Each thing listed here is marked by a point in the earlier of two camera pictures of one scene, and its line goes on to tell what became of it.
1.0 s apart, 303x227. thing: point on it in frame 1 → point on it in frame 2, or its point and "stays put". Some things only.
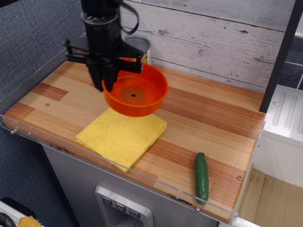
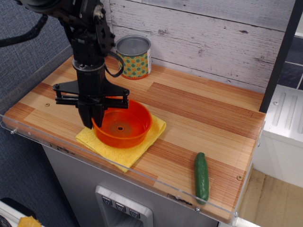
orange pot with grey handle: [139, 94] → [123, 128]
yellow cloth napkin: [122, 138] stays put
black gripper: [104, 51] → [91, 91]
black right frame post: [283, 53] stays put
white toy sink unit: [280, 150] stays put
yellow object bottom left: [29, 221] stays put
